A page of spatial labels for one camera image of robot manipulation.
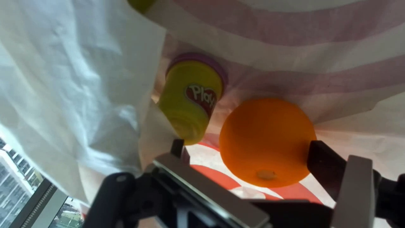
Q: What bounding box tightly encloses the yellow play dough can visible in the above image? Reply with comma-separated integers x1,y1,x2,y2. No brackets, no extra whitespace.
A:
159,52,228,144

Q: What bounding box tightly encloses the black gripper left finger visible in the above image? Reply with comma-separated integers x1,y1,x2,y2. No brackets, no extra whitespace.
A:
154,141,269,228

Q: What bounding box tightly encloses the dark window rail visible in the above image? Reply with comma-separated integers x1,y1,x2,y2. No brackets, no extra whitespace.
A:
11,180,68,228

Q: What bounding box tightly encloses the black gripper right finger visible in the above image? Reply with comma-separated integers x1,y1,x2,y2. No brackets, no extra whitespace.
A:
308,141,375,228

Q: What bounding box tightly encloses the white red plastic bag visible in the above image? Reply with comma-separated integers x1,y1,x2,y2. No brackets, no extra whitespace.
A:
0,0,405,203

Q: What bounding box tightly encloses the orange ball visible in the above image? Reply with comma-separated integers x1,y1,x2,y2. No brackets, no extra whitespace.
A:
219,98,317,188

